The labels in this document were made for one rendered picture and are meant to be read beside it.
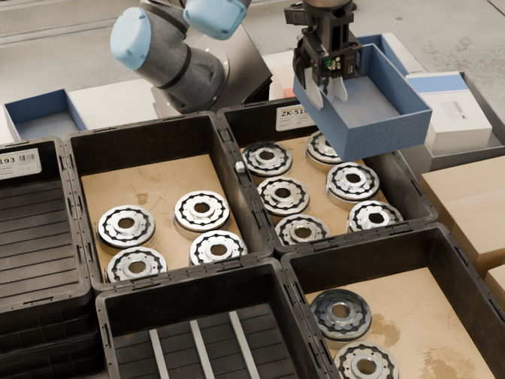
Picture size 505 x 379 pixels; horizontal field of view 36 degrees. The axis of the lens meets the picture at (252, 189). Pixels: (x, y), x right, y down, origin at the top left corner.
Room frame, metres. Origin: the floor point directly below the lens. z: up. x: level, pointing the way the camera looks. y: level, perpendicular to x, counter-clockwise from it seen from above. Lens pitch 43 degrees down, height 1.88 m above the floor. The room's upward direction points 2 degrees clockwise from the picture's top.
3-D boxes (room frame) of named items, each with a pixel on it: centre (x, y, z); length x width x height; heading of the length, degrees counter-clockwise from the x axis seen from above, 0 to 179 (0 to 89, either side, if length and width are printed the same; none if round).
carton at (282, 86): (1.55, -0.12, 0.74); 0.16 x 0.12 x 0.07; 18
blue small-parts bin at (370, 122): (1.05, -0.17, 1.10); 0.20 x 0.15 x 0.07; 23
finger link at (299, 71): (1.00, -0.08, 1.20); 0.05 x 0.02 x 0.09; 111
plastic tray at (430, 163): (1.36, -0.42, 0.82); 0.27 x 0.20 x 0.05; 16
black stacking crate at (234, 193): (1.00, 0.16, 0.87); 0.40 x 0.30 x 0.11; 19
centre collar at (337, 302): (0.79, -0.15, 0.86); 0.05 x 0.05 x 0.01
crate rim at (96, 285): (1.00, 0.16, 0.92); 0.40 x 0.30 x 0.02; 19
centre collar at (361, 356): (0.69, -0.19, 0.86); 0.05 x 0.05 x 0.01
